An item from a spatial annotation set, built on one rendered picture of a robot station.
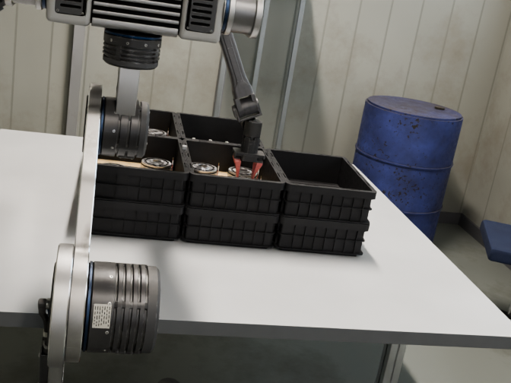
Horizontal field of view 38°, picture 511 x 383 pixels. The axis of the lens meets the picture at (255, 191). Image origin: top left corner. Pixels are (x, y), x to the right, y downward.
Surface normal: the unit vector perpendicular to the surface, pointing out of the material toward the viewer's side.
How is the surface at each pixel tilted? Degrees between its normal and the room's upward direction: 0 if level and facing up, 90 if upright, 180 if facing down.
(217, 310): 0
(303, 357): 0
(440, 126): 90
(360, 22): 90
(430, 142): 90
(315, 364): 0
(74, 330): 88
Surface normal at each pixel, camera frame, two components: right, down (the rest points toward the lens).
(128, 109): 0.18, 0.33
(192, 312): 0.15, -0.94
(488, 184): -0.97, -0.09
